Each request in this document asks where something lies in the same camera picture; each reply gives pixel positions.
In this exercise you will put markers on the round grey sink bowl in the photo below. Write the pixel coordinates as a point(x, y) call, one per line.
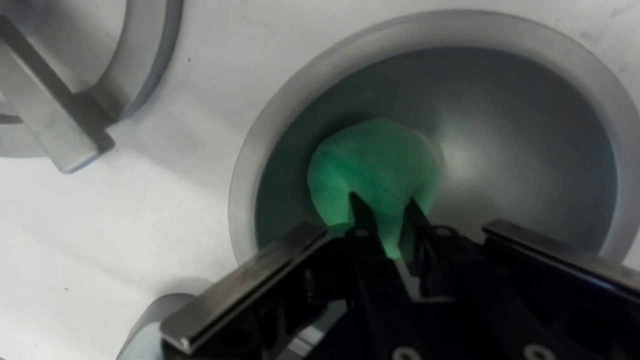
point(524, 125)

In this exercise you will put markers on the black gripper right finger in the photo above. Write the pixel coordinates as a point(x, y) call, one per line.
point(582, 265)

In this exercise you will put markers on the green plush toy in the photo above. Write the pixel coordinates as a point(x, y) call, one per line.
point(384, 164)

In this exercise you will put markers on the white toy kitchen counter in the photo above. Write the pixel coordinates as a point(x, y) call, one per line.
point(85, 255)

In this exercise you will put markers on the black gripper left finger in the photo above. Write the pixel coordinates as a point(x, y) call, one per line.
point(258, 307)

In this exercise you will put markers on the grey toy faucet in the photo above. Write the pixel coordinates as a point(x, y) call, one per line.
point(144, 339)

